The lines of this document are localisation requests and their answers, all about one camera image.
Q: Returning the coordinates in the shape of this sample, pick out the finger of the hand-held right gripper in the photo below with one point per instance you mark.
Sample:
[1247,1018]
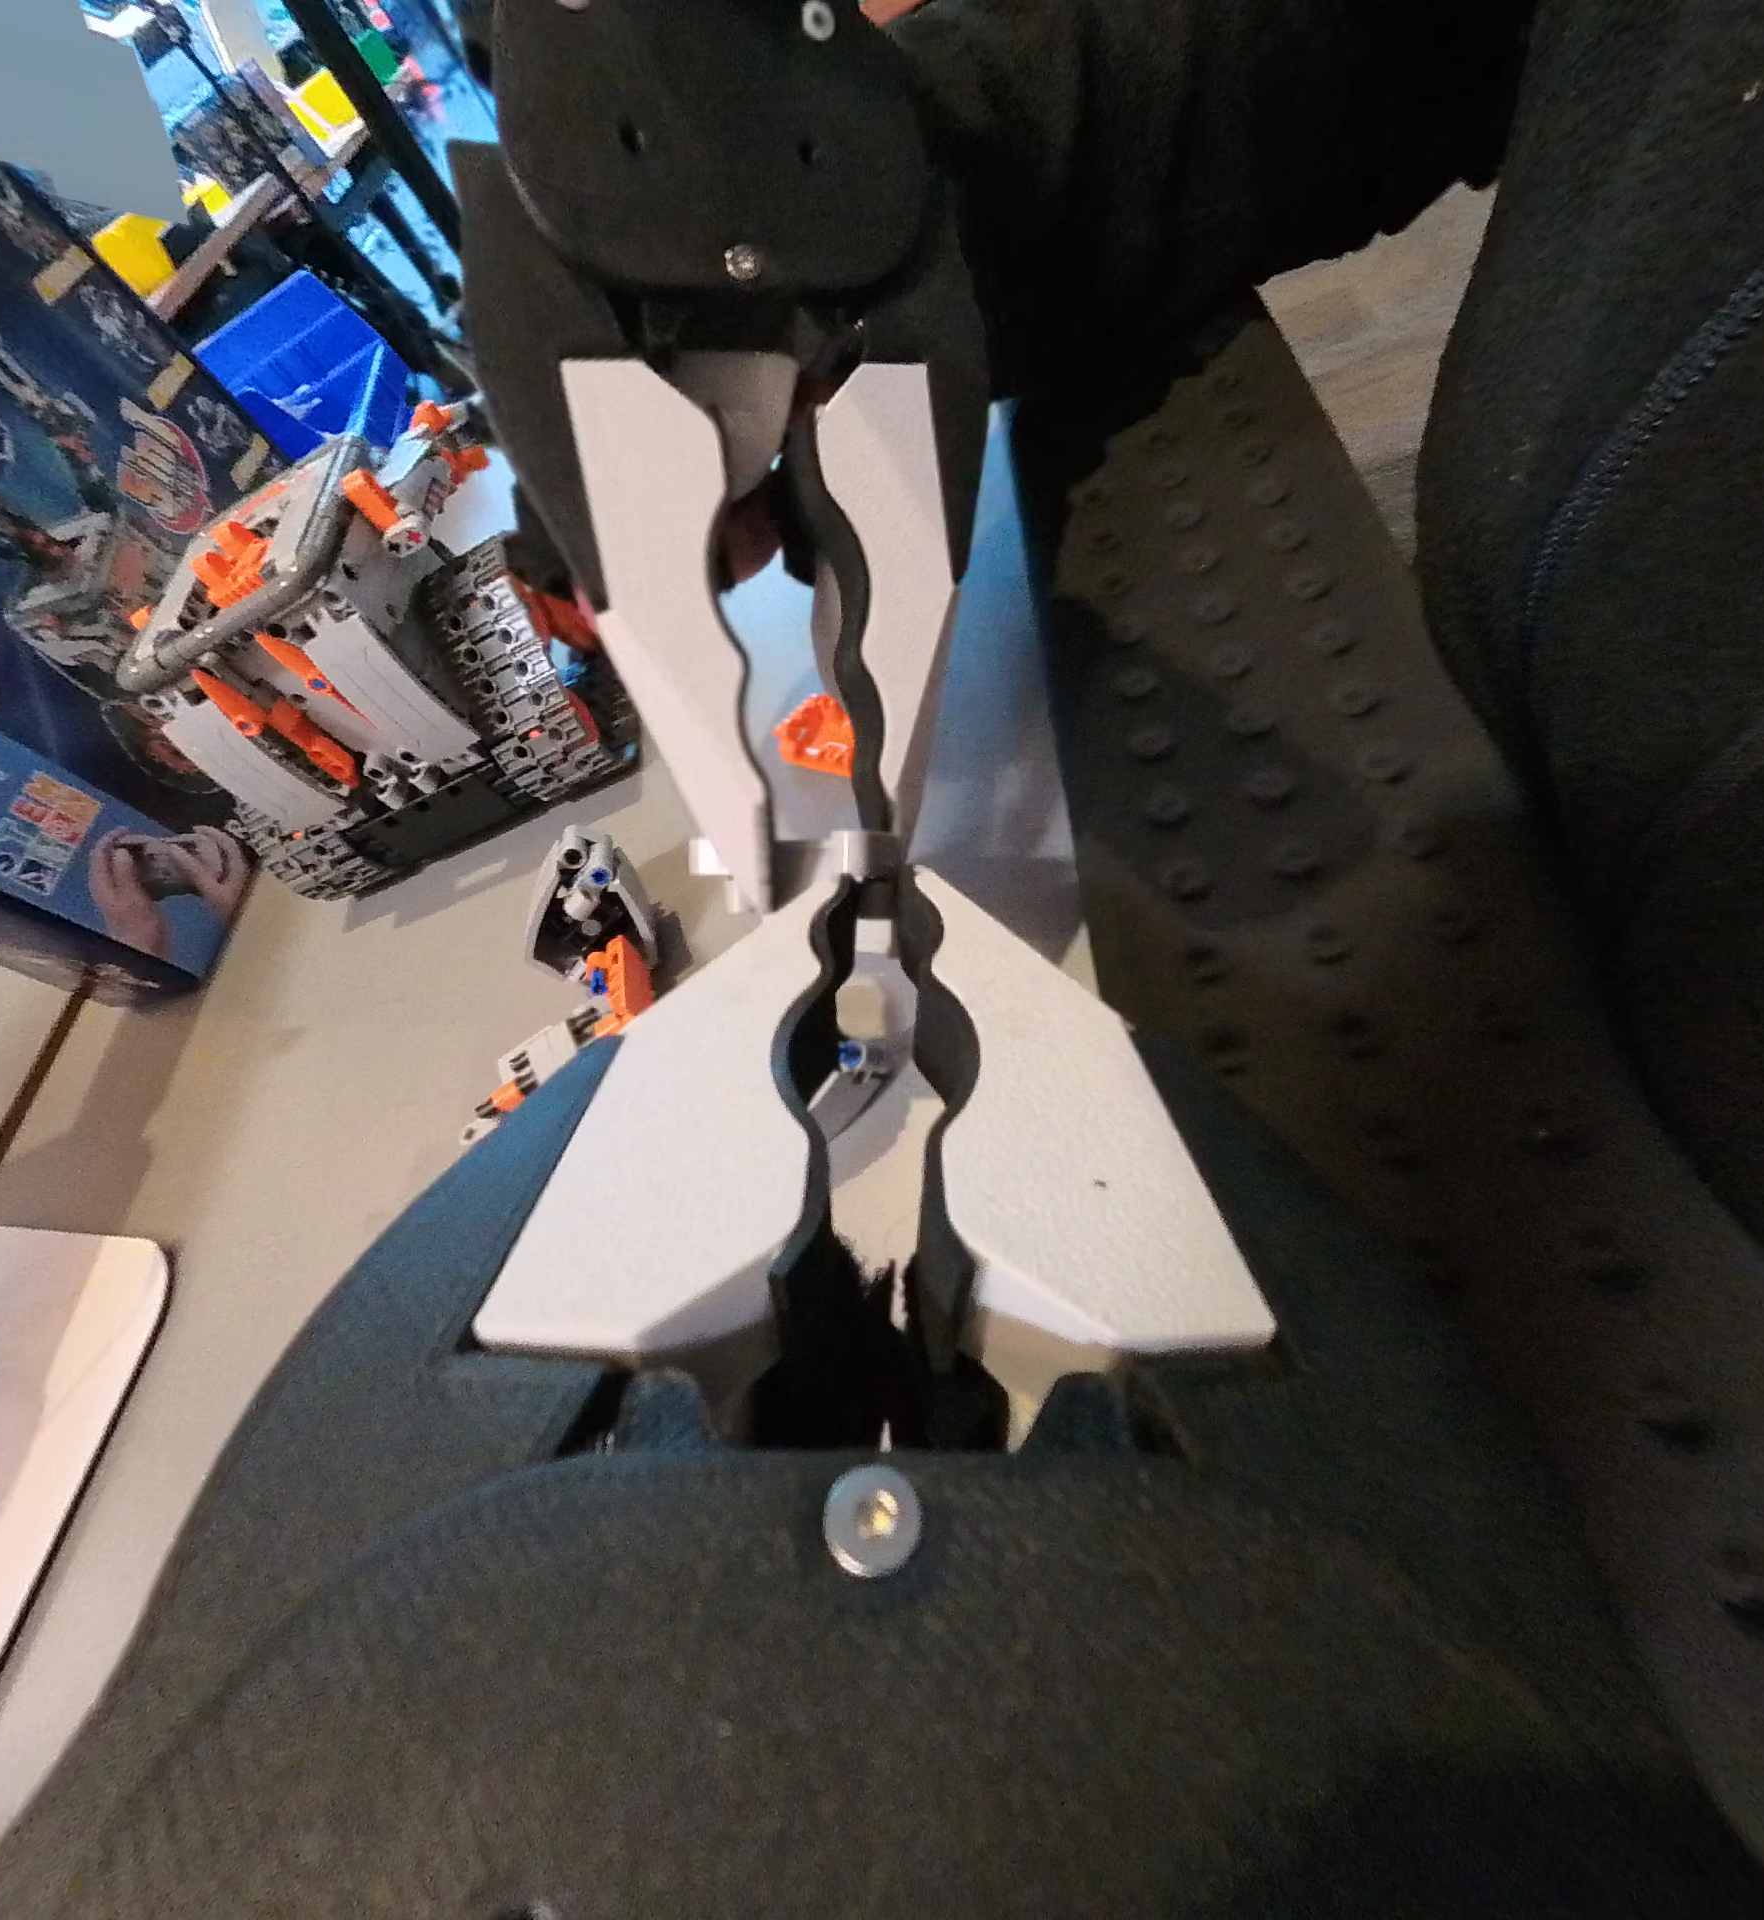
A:
[641,525]
[905,525]

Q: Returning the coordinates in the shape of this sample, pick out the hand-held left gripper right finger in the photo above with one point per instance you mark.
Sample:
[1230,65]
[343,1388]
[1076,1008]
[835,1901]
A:
[1094,1201]

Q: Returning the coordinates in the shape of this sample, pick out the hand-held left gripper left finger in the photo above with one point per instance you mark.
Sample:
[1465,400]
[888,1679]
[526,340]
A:
[658,1201]

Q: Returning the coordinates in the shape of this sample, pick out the grey curved brick panel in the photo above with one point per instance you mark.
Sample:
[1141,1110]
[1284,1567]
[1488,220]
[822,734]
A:
[868,858]

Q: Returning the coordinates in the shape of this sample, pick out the person's right forearm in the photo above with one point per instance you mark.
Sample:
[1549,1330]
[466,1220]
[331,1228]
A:
[1197,180]

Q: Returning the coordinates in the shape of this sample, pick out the person's right hand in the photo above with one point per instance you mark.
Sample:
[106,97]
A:
[751,542]

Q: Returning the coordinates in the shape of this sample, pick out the grey orange axle assembly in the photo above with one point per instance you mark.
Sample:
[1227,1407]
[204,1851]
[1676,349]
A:
[552,1057]

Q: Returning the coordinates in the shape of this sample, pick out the orange brick piece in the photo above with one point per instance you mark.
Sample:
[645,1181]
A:
[817,739]

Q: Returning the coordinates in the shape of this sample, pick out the tracked toy brick robot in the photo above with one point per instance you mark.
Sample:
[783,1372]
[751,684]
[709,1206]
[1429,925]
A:
[371,676]

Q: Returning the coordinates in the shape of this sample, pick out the grey dome brick assembly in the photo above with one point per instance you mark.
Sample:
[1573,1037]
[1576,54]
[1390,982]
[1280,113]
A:
[582,901]

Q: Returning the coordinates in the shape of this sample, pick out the blue plastic bin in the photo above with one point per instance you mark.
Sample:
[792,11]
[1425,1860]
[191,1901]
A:
[297,367]

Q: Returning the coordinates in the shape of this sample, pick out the black dimpled mat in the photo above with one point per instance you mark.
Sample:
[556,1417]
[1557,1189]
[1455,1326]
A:
[1273,825]

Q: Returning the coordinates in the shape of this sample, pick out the yellow plastic bin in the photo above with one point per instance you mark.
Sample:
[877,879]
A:
[131,252]

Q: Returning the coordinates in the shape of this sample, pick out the blue toy kit box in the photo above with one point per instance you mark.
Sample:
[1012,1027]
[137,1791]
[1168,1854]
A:
[42,599]

